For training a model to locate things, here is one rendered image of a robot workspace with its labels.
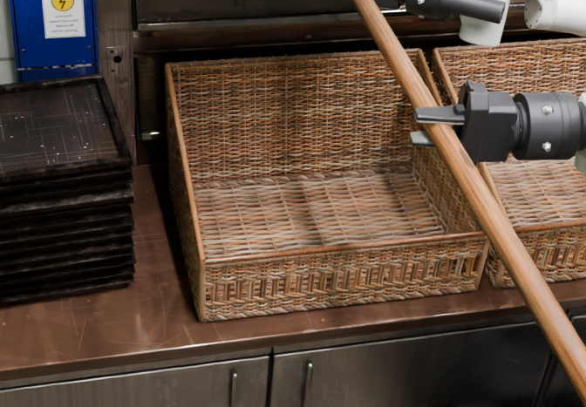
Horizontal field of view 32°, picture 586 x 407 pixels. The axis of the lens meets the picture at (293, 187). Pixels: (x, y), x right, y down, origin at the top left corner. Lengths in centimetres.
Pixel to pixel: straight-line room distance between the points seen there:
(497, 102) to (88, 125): 83
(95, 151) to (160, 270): 31
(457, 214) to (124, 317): 68
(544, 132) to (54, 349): 96
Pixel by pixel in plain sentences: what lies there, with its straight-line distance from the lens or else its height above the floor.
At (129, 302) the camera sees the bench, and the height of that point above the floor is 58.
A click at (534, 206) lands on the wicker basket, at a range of 227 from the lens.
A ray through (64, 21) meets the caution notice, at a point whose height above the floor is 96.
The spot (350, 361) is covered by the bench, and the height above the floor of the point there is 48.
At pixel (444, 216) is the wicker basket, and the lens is 214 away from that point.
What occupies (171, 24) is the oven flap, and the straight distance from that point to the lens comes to 203.
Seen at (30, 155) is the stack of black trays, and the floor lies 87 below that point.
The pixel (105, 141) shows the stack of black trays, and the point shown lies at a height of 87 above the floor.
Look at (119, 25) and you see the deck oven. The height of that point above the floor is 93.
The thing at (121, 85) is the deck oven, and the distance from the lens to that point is 215.
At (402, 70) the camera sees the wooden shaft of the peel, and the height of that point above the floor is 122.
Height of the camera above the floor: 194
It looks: 38 degrees down
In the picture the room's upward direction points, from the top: 5 degrees clockwise
